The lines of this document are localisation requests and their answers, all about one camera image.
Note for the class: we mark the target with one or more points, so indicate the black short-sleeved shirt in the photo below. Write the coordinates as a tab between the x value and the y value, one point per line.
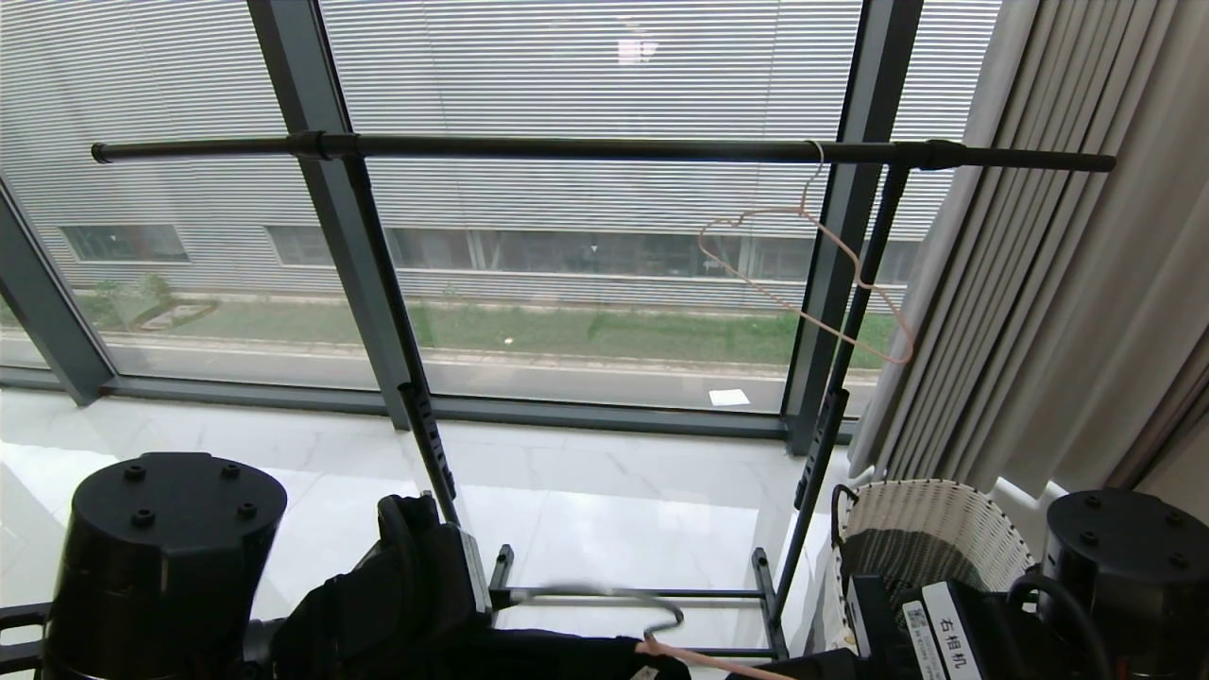
567	658

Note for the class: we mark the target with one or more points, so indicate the window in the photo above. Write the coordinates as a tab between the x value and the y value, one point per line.
567	76

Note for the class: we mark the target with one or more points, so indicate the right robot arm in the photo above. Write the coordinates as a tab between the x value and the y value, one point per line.
1133	567

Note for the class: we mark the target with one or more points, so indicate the beige curtain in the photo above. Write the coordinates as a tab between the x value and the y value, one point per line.
1086	283

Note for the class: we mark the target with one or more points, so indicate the pink clothes hanger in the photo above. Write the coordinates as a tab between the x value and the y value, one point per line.
704	659
836	244

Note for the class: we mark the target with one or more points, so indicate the white laundry basket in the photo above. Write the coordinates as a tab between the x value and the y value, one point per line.
935	529

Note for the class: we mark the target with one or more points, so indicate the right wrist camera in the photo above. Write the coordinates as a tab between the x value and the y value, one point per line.
945	633

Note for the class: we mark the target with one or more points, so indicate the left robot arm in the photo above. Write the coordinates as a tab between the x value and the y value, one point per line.
161	567

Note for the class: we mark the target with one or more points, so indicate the black clothes rack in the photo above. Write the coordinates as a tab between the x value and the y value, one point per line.
567	147

